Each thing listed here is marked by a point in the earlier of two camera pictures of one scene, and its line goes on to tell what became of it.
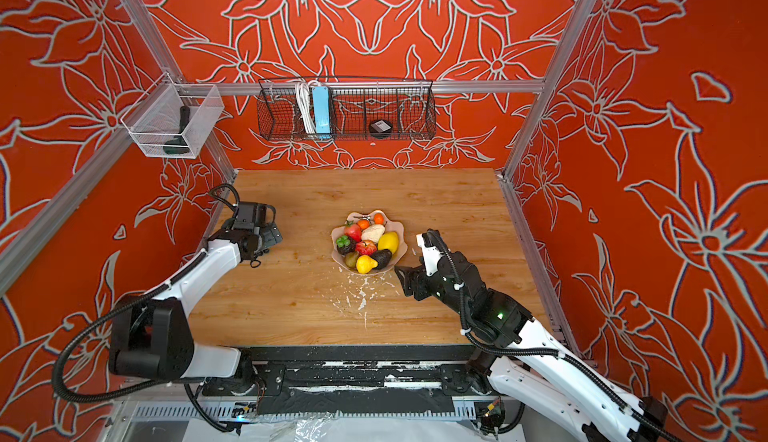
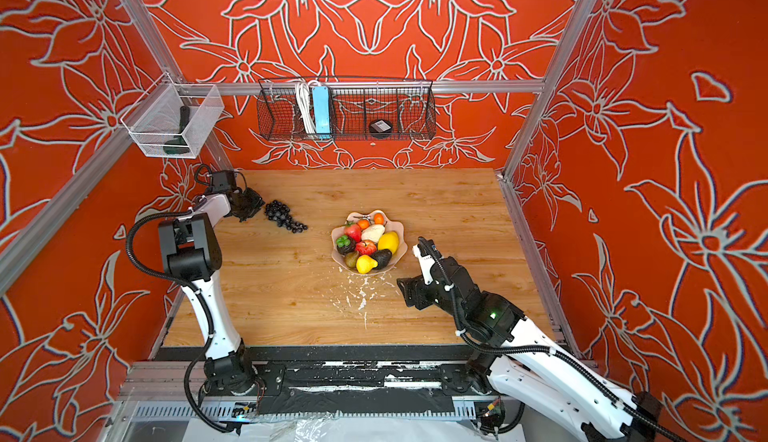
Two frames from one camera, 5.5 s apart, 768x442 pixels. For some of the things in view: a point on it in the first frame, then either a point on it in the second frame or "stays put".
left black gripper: (271, 233) → (254, 202)
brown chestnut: (351, 259) stays put
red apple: (353, 231) stays put
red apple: (366, 247) stays put
